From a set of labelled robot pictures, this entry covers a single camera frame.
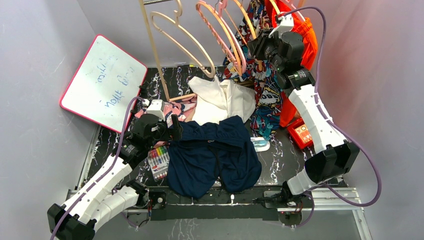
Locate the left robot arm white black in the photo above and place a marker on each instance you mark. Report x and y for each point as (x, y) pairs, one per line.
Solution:
(83, 214)

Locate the orange hanger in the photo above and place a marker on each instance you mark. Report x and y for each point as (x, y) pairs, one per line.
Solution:
(245, 20)

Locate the colour marker pack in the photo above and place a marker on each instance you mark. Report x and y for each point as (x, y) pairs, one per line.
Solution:
(158, 160)

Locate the white shorts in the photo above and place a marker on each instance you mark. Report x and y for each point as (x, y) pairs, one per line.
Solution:
(219, 100)

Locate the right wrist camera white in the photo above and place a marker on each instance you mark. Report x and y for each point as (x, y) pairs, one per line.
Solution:
(285, 24)

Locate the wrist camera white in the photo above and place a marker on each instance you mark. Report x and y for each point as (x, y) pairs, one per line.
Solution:
(156, 108)
(285, 24)

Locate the navy blue shorts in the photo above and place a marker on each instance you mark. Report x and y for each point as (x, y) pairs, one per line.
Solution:
(209, 152)

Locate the orange shorts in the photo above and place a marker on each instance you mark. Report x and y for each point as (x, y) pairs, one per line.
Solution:
(304, 27)

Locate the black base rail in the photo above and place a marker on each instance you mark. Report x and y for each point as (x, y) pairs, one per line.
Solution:
(258, 202)

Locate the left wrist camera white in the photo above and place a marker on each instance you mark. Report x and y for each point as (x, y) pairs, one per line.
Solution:
(156, 108)

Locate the pink hanger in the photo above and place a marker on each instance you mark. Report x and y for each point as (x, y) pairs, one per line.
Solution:
(228, 43)

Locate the blue correction tape package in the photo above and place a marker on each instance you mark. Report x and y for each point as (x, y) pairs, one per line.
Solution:
(260, 144)

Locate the comic print shorts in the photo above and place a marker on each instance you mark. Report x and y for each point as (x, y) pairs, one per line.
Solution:
(265, 120)

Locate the wooden rack frame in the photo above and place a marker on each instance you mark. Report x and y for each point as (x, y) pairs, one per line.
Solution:
(155, 53)

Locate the pink framed whiteboard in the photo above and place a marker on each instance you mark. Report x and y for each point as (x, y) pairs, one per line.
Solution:
(104, 84)

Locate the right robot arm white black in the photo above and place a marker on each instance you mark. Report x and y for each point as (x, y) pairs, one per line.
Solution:
(334, 154)

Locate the red plastic bin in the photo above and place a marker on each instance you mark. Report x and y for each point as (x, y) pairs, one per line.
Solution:
(300, 133)

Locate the yellow hanger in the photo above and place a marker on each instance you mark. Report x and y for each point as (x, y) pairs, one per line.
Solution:
(276, 8)

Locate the pink patterned shorts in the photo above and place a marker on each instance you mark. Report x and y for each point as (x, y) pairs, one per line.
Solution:
(184, 109)

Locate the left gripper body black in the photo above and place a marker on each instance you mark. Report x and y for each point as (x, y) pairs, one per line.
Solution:
(162, 133)

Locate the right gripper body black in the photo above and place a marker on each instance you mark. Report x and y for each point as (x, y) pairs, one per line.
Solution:
(271, 50)

